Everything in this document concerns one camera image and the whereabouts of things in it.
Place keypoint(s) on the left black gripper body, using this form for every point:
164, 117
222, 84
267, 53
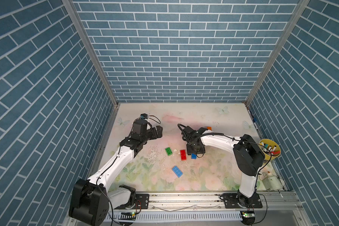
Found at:
152, 134

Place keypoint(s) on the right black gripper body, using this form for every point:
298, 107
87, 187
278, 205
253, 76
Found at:
191, 149

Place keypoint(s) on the small blue lego brick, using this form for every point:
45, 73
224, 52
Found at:
193, 156

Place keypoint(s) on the small green lego brick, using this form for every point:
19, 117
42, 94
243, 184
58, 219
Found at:
168, 151

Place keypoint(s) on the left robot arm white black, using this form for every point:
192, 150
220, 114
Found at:
91, 200

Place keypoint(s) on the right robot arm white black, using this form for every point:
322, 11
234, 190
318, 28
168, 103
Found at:
248, 155

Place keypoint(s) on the red lego brick vertical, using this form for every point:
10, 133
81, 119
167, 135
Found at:
183, 155

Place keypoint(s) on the long blue lego brick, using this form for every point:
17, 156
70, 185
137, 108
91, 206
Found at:
177, 171

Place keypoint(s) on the yellow cup with markers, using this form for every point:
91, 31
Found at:
270, 149

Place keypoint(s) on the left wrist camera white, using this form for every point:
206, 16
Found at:
144, 116

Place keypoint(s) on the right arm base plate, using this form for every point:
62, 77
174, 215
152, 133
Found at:
228, 200

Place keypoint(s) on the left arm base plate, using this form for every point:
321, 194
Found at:
141, 201

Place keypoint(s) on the aluminium front rail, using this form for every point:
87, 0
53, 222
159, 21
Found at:
210, 201

